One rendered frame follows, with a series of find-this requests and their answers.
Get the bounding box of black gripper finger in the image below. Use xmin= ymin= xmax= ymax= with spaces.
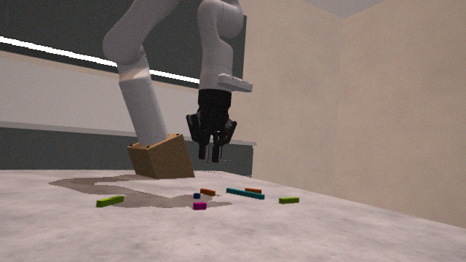
xmin=212 ymin=116 xmax=237 ymax=163
xmin=186 ymin=112 xmax=217 ymax=162

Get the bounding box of lime green rod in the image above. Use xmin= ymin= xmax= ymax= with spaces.
xmin=279 ymin=197 xmax=299 ymax=204
xmin=96 ymin=196 xmax=124 ymax=207

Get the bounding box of small magenta block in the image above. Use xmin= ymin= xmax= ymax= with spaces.
xmin=193 ymin=202 xmax=207 ymax=210

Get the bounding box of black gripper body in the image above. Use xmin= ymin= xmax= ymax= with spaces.
xmin=197 ymin=89 xmax=232 ymax=131

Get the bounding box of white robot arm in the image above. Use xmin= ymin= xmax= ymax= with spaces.
xmin=103 ymin=0 xmax=253 ymax=146

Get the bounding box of turquoise rod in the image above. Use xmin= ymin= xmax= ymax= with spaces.
xmin=226 ymin=188 xmax=265 ymax=199

